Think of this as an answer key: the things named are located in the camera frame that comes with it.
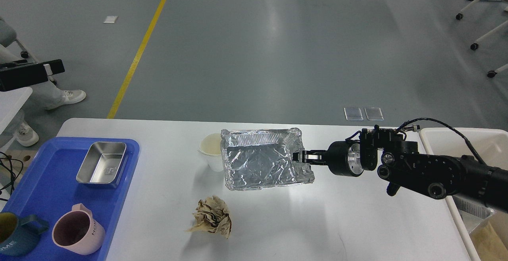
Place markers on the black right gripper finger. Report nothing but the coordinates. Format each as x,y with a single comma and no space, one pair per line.
311,160
308,154

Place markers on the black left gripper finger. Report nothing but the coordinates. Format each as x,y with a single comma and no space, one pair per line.
54,67

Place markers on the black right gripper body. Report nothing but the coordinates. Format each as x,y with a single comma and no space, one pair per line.
350,159

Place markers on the aluminium foil tray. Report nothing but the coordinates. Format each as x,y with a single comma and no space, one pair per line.
262,158

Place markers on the white paper cup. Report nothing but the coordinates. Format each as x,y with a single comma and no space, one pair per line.
210,149

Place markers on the stainless steel rectangular tin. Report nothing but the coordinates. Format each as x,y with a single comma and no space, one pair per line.
102,166

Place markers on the brown paper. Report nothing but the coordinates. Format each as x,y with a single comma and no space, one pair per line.
212,215
488,244

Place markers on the pink ribbed mug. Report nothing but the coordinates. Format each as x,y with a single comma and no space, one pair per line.
78,231

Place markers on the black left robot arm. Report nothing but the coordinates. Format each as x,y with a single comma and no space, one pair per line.
19,74

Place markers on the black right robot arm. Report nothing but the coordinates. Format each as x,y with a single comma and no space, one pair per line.
398,161

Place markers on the person in grey trousers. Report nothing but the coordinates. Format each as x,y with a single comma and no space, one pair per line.
45,94

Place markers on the clear floor plate left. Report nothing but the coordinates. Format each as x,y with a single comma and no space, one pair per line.
353,114

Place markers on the clear floor plate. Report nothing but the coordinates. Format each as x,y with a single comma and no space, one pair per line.
353,114
374,113

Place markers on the clear floor plate right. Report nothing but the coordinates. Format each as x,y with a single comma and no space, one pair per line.
374,113

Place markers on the blue plastic tray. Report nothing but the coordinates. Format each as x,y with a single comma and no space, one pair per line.
49,189

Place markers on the foil tray inside bin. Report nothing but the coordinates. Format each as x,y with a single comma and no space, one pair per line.
472,208

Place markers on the white plastic bin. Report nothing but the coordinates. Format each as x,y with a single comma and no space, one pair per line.
492,146

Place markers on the brown paper inside bin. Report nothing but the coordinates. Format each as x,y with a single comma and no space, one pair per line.
488,244

